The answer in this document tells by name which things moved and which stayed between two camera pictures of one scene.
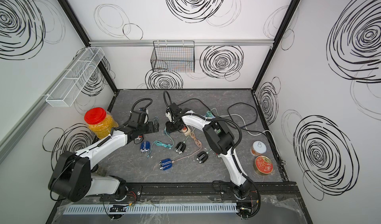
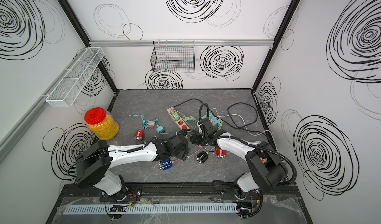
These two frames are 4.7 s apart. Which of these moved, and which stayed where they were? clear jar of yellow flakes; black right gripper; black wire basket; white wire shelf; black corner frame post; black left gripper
Moved: black left gripper; black right gripper
Stayed: white wire shelf; black corner frame post; clear jar of yellow flakes; black wire basket
